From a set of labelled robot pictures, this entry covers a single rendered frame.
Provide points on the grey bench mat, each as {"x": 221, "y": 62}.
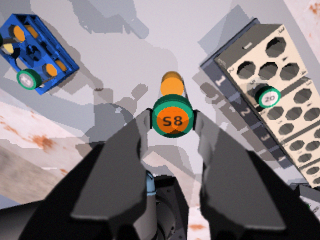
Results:
{"x": 124, "y": 47}

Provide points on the blue tube rack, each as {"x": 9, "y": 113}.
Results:
{"x": 33, "y": 45}

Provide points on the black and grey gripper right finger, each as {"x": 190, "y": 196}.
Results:
{"x": 242, "y": 194}

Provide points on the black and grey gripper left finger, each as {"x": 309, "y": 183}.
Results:
{"x": 106, "y": 189}

